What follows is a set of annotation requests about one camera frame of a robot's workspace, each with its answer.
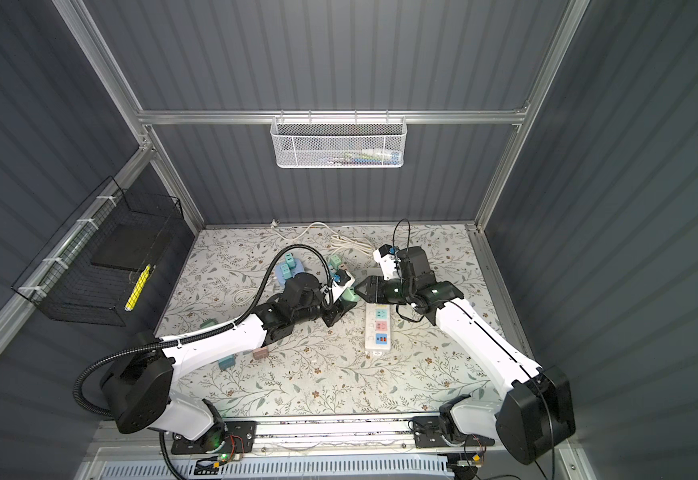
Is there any white power strip cable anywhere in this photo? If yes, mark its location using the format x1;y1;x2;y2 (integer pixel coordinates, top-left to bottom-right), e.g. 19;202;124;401
269;218;338;241

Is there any teal plug adapter cube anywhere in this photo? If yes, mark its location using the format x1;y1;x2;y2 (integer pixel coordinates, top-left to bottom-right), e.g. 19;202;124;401
285;253;297;269
217;355;236;371
279;263;293;281

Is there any light blue round power strip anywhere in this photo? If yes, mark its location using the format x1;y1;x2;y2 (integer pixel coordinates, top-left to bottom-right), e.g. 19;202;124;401
274;259;304;286

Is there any green plug adapter cube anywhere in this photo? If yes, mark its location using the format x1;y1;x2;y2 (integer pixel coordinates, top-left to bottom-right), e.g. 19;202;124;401
342;288;360;302
328;254;343;270
200;319;218;329

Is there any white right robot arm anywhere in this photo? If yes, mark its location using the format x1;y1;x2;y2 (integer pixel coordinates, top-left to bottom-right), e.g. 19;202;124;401
355;244;576;465

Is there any white wire wall basket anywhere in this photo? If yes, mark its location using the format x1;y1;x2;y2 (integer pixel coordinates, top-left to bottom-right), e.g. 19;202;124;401
270;119;408;169

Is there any yellow marker in basket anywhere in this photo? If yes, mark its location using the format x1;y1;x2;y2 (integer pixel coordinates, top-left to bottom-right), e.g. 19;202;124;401
124;264;153;312

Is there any long white power strip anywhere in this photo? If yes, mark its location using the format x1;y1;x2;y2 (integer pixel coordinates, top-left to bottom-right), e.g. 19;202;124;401
364;303;391;356

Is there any pink plug adapter cube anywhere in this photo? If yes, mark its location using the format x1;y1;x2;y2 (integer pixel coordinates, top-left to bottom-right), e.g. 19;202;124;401
252;347;270;360

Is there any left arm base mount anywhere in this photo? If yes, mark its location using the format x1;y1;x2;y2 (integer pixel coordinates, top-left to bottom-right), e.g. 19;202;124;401
170;421;258;456

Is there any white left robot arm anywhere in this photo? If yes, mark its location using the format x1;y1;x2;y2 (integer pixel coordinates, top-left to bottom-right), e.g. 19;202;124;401
100;269;355;446

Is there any black wire side basket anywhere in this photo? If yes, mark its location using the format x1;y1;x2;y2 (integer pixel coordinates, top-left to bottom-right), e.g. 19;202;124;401
12;177;184;327

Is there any coiled white cable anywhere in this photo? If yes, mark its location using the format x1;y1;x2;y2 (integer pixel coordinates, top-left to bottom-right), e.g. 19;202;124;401
329;232;381;256

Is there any black corrugated cable conduit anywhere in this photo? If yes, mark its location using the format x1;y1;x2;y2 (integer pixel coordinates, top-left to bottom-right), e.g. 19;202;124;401
72;242;333;418

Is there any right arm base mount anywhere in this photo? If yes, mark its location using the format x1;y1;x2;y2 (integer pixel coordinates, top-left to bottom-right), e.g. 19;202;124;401
408;415;496;449

